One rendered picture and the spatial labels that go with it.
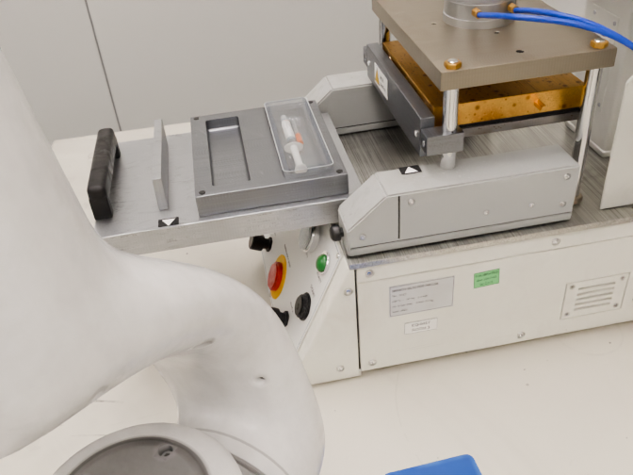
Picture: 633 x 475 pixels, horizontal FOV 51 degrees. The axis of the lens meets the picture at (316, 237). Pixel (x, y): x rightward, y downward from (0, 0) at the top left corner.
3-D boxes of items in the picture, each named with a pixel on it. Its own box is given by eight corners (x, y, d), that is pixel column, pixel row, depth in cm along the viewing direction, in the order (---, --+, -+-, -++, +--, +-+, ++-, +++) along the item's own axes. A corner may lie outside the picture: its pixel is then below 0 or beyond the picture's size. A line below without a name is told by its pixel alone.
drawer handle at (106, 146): (121, 154, 85) (113, 125, 82) (113, 218, 72) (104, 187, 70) (105, 155, 84) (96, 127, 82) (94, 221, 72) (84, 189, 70)
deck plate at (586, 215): (591, 83, 103) (592, 77, 102) (750, 202, 75) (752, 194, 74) (297, 126, 98) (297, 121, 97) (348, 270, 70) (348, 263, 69)
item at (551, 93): (505, 54, 89) (512, -19, 84) (589, 125, 72) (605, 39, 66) (381, 72, 88) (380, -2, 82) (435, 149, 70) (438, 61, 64)
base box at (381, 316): (573, 181, 112) (590, 85, 102) (721, 333, 82) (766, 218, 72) (258, 232, 107) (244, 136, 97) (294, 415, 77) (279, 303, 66)
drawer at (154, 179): (329, 137, 92) (326, 83, 88) (367, 223, 75) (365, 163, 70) (114, 169, 89) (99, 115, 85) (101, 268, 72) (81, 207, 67)
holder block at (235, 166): (316, 116, 89) (315, 98, 88) (348, 192, 73) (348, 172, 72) (193, 134, 88) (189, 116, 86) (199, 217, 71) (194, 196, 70)
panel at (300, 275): (259, 237, 105) (299, 133, 96) (286, 377, 81) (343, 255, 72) (247, 235, 104) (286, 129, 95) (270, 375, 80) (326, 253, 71)
